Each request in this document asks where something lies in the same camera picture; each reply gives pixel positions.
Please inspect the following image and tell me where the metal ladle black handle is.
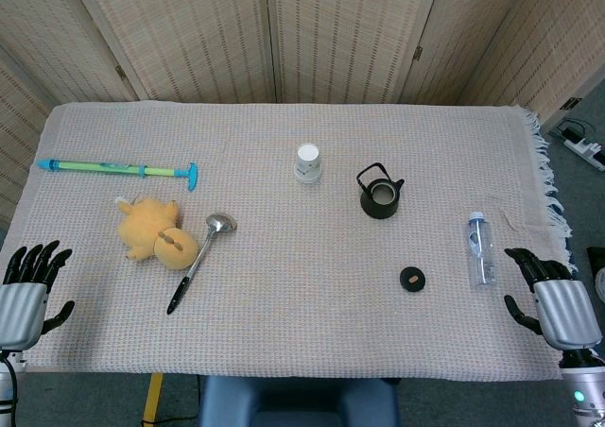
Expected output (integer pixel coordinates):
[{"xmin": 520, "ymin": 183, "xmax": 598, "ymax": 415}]
[{"xmin": 165, "ymin": 213, "xmax": 238, "ymax": 316}]

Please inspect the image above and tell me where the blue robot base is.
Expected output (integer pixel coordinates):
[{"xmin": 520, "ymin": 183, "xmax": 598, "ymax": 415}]
[{"xmin": 197, "ymin": 374, "xmax": 402, "ymax": 427}]

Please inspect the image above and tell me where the black teapot with handle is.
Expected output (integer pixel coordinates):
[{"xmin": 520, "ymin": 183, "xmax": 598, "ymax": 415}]
[{"xmin": 355, "ymin": 162, "xmax": 406, "ymax": 220}]

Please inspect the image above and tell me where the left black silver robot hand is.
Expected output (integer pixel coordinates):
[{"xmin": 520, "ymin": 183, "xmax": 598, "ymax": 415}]
[{"xmin": 0, "ymin": 240, "xmax": 76, "ymax": 352}]

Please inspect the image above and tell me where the black box with white disc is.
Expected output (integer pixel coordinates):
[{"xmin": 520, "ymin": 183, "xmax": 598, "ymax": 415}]
[{"xmin": 585, "ymin": 246, "xmax": 605, "ymax": 305}]

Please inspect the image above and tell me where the beige woven fringed tablecloth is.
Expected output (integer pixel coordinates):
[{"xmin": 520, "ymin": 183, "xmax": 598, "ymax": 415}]
[{"xmin": 0, "ymin": 101, "xmax": 592, "ymax": 384}]

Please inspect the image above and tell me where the woven folding screen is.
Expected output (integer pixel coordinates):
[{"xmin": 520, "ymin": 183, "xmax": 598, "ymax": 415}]
[{"xmin": 0, "ymin": 0, "xmax": 605, "ymax": 232}]

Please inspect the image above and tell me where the white paper cup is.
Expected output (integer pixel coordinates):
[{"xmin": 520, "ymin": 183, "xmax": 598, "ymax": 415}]
[{"xmin": 293, "ymin": 144, "xmax": 324, "ymax": 184}]

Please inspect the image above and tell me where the clear plastic water bottle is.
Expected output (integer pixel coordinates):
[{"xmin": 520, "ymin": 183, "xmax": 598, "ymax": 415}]
[{"xmin": 466, "ymin": 211, "xmax": 498, "ymax": 290}]

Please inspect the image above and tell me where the white power strip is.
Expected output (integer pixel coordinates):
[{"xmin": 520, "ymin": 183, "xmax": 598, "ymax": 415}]
[{"xmin": 561, "ymin": 128, "xmax": 605, "ymax": 172}]

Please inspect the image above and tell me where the black teapot lid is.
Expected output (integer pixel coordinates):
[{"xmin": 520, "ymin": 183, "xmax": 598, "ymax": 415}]
[{"xmin": 399, "ymin": 265, "xmax": 427, "ymax": 294}]

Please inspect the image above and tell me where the green blue water squirter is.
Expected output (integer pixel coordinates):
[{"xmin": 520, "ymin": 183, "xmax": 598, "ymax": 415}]
[{"xmin": 36, "ymin": 158, "xmax": 199, "ymax": 193}]

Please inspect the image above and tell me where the yellow plush toy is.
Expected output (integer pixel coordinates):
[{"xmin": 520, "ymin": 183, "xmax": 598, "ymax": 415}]
[{"xmin": 115, "ymin": 196, "xmax": 199, "ymax": 272}]

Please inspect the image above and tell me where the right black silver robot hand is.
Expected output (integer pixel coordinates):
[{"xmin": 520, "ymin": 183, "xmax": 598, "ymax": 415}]
[{"xmin": 503, "ymin": 247, "xmax": 604, "ymax": 351}]

